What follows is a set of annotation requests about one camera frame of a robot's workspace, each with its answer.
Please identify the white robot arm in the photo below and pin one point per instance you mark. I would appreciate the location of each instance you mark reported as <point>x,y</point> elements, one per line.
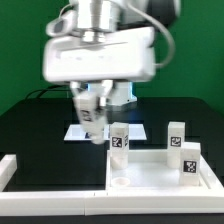
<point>96,18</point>

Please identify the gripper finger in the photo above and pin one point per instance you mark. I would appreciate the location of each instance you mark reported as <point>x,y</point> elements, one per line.
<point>75,88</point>
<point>107,86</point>

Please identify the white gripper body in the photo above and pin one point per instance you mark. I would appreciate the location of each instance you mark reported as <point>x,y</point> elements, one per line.
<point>125,55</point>

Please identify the white square table top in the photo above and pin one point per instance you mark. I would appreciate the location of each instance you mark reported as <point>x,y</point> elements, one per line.
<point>148,169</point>

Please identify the white U-shaped border fence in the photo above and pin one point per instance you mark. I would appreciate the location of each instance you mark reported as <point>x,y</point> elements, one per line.
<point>101,202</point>

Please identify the white fiducial marker plate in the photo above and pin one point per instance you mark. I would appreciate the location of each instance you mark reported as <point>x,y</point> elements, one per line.
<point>76,133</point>

